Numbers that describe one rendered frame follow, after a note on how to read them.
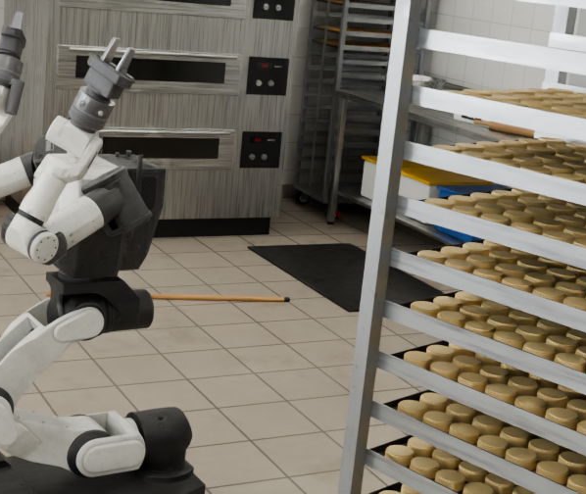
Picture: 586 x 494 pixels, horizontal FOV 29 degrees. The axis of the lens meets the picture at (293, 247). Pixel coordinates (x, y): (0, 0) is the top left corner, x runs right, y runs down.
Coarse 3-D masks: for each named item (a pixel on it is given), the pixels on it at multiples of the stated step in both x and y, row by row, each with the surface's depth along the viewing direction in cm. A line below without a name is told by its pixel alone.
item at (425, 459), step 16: (400, 448) 200; (416, 448) 202; (432, 448) 202; (400, 464) 197; (416, 464) 195; (432, 464) 195; (448, 464) 198; (464, 464) 197; (448, 480) 190; (464, 480) 191; (480, 480) 194; (496, 480) 191
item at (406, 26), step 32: (416, 0) 178; (416, 32) 179; (384, 128) 183; (384, 160) 184; (384, 192) 184; (384, 224) 186; (384, 256) 188; (384, 288) 190; (352, 384) 194; (352, 416) 195; (352, 448) 196; (352, 480) 197
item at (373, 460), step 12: (372, 456) 197; (372, 468) 197; (384, 468) 195; (396, 468) 193; (408, 480) 192; (420, 480) 190; (432, 480) 188; (420, 492) 190; (432, 492) 188; (444, 492) 186; (456, 492) 185
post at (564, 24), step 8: (560, 8) 209; (568, 8) 208; (576, 8) 210; (560, 16) 209; (568, 16) 208; (560, 24) 209; (568, 24) 209; (560, 32) 210; (568, 32) 210; (552, 72) 212; (560, 72) 211; (544, 80) 213; (552, 80) 212; (560, 80) 212
